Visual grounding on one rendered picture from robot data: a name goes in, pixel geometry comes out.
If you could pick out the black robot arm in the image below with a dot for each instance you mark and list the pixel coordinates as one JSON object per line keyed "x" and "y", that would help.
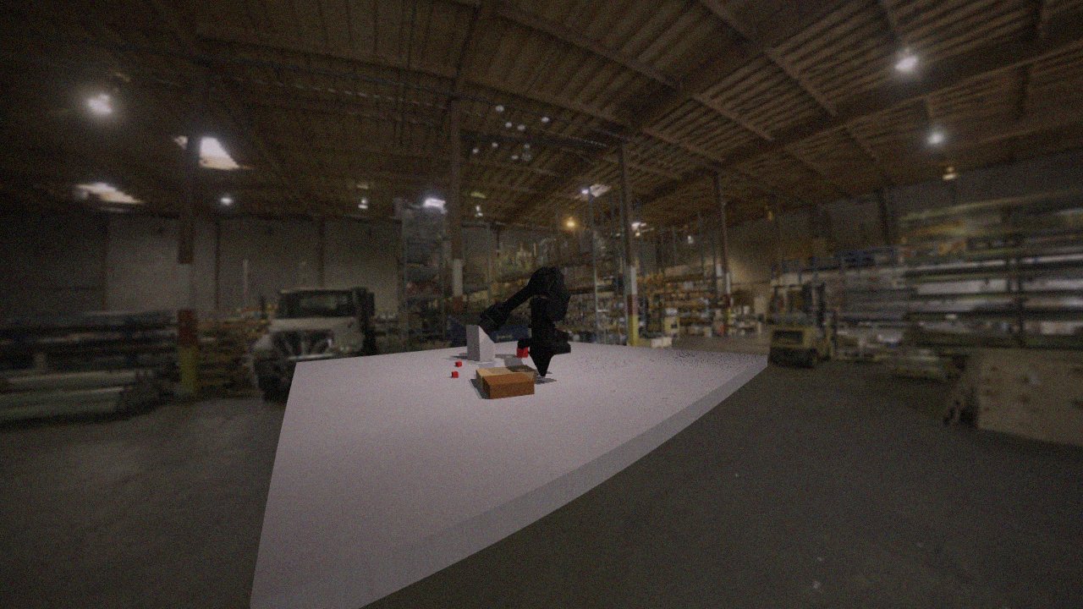
{"x": 546, "y": 280}

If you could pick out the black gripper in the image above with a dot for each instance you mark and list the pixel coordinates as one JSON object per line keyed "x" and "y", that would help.
{"x": 542, "y": 346}

